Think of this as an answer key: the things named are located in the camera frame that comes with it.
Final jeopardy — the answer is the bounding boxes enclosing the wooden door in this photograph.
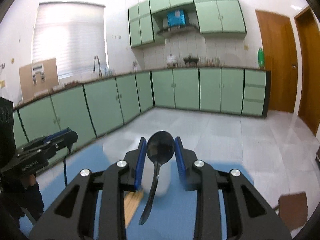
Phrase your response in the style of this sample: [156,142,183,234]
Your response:
[295,7,319,135]
[255,10,298,113]

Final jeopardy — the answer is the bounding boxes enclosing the left wooden door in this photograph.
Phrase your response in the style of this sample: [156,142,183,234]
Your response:
[255,10,298,113]

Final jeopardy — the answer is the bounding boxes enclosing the window blind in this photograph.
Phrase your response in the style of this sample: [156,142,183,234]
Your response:
[31,2,107,79]

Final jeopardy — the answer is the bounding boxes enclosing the brown wooden chair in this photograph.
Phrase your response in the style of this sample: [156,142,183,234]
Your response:
[273,192,308,231]

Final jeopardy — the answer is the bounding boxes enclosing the white double utensil holder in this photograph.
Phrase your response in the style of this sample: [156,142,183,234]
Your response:
[103,137,171,197]

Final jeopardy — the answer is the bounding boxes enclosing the green kitchen cabinets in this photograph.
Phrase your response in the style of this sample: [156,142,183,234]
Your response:
[128,0,247,48]
[14,67,271,149]

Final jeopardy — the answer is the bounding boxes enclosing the right wooden door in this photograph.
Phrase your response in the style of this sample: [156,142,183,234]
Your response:
[295,7,319,135]

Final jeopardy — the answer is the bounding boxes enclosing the cardboard box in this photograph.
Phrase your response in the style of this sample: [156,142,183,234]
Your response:
[19,58,59,102]

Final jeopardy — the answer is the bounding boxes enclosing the blue range hood box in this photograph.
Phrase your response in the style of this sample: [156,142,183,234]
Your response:
[167,10,187,27]

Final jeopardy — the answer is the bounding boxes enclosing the black pan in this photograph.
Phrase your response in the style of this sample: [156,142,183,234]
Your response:
[183,56,199,67]

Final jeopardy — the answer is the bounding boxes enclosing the green lower kitchen cabinets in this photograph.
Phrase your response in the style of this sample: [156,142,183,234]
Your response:
[14,67,271,149]

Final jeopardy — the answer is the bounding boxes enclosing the blue table mat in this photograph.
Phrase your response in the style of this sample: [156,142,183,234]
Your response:
[18,139,256,240]

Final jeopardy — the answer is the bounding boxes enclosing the chrome sink faucet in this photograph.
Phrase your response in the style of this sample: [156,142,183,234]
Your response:
[93,55,103,78]

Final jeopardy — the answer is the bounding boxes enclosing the black plastic spoon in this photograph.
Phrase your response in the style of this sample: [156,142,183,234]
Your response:
[139,131,175,225]

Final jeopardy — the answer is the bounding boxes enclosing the green bottle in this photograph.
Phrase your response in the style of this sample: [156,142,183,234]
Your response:
[258,47,265,69]

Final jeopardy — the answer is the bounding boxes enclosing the green upper kitchen cabinets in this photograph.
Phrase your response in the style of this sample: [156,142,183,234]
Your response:
[128,0,247,48]

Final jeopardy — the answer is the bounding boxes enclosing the white pot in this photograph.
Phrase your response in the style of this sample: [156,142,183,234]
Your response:
[167,54,178,68]

